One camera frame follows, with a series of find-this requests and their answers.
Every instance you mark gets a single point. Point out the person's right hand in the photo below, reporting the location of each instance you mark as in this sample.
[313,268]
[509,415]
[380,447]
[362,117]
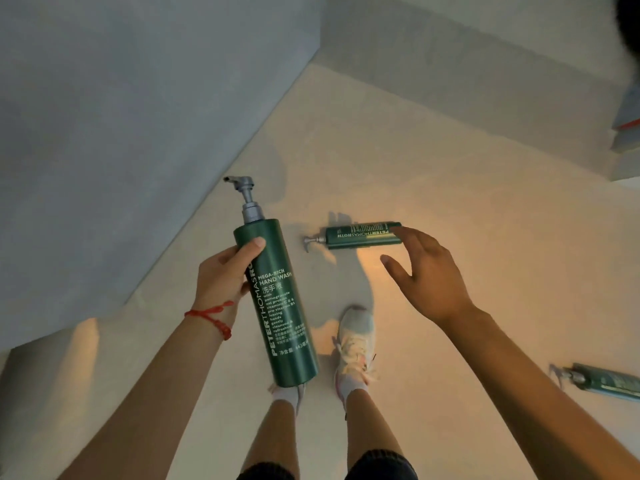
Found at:
[435,279]

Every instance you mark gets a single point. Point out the person's left hand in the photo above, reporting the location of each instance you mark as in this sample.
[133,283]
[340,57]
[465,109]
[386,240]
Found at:
[217,282]

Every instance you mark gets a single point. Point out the person's left thumb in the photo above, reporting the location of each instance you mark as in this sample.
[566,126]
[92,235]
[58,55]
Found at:
[247,249]

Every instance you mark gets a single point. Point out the person's right thumb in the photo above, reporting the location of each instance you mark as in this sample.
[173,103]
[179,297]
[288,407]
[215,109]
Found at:
[397,270]

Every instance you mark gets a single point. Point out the green pump bottle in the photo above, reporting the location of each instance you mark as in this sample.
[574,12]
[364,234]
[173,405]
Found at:
[607,379]
[360,236]
[282,314]

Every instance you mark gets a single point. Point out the person's right forearm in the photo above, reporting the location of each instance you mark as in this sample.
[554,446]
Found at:
[530,389]

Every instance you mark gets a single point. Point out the person's left forearm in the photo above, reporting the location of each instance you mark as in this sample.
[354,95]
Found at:
[165,379]

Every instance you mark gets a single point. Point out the white right sneaker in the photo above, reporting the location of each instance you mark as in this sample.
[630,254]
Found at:
[356,339]

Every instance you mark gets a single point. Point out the white right sock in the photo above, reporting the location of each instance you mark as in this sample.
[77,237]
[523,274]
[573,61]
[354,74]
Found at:
[356,387]

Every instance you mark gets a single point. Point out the white sock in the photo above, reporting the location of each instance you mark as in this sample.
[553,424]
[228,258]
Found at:
[286,397]
[356,387]

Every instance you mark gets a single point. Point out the white left sock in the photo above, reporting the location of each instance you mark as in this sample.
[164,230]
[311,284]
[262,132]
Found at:
[286,397]

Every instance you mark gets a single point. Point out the person's right leg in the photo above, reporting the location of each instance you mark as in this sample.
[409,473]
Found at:
[372,429]

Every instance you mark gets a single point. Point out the person's leg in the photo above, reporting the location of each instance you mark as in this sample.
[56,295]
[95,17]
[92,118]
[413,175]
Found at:
[372,429]
[275,434]

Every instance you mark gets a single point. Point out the person's left leg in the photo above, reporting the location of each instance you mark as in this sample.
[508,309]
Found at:
[275,434]

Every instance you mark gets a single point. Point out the black shorts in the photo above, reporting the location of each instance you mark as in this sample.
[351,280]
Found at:
[385,468]

